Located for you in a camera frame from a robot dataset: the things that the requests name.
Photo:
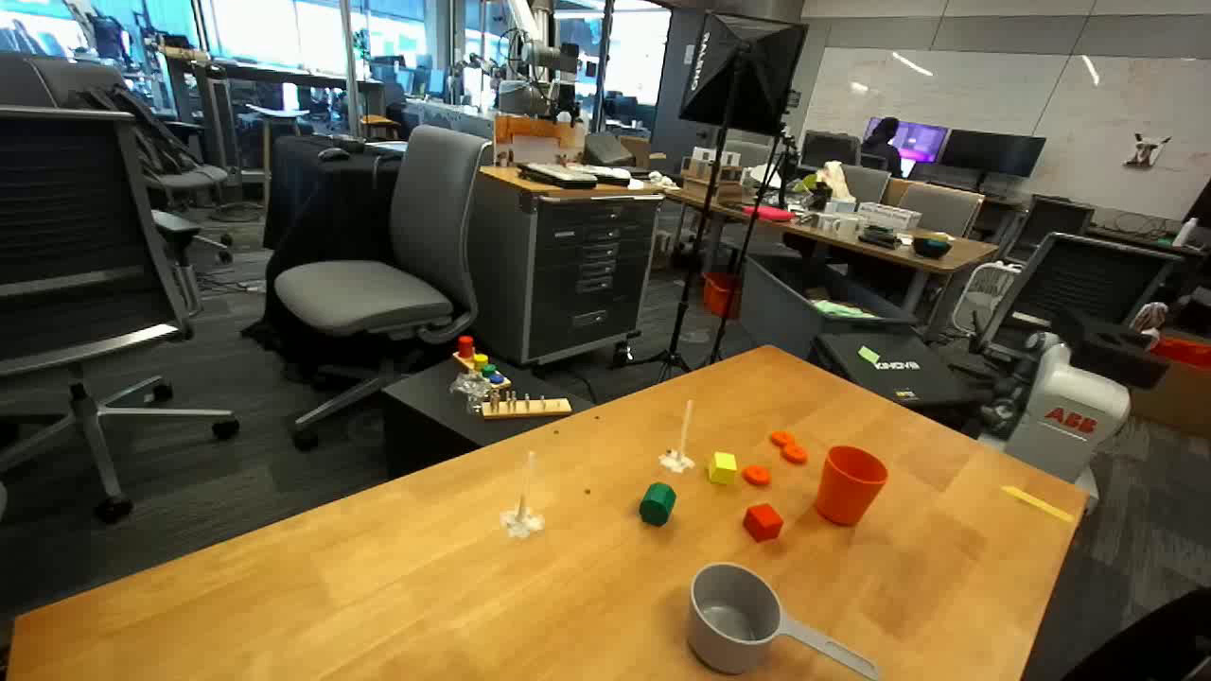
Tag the green block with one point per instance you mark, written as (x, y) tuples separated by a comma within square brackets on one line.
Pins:
[(655, 506)]

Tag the yellow block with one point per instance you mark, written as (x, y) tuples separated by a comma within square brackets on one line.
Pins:
[(724, 469)]

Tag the orange block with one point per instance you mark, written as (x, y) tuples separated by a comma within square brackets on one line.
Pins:
[(762, 524)]

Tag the gray measuring cup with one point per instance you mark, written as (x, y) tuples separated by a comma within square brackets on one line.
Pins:
[(733, 623)]

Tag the white ABB robot base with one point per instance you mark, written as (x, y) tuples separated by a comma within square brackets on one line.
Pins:
[(1064, 409)]

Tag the gray cabinet wooden top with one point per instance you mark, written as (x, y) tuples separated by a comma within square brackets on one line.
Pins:
[(562, 270)]

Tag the wooden block row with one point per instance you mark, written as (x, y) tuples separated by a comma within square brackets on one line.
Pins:
[(524, 406)]

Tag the orange bucket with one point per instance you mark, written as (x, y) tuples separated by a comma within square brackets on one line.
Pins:
[(719, 294)]

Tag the black light stand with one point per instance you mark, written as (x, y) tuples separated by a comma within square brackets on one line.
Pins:
[(706, 253)]

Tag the clear plastic pieces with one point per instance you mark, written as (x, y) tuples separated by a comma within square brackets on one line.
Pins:
[(480, 386)]

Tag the clear plastic stand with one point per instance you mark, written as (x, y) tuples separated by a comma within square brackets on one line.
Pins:
[(524, 520), (679, 461)]

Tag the colourful toy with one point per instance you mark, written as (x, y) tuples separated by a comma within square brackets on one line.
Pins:
[(472, 356)]

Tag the small black side table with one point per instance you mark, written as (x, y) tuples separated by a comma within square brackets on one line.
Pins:
[(428, 409)]

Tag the black storage bin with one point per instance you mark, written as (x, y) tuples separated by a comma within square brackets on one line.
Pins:
[(798, 304)]

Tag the small orange flat piece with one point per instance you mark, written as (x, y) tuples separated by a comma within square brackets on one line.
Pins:
[(753, 476)]

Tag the orange disc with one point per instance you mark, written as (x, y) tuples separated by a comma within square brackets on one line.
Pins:
[(798, 451), (782, 442)]

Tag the gray office chair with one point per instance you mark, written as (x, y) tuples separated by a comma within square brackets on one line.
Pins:
[(366, 294)]

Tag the orange plastic cup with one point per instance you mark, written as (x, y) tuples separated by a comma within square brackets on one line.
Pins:
[(848, 491)]

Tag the cluttered wooden desk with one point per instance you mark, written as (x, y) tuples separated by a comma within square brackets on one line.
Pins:
[(883, 247)]

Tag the black softbox light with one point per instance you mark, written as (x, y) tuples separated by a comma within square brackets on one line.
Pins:
[(751, 76)]

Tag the black draped cloth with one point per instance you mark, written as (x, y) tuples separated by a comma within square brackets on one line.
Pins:
[(323, 201)]

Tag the purple lit monitor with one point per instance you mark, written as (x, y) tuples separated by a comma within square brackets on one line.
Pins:
[(910, 145)]

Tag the black computer monitor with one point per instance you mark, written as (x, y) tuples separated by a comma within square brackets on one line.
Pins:
[(998, 152)]

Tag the yellow tape strip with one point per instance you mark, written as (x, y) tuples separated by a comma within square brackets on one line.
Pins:
[(1039, 506)]

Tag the black mesh office chair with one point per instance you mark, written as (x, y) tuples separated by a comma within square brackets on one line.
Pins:
[(76, 215)]

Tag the cardboard box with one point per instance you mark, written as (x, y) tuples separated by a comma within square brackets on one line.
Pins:
[(1184, 391)]

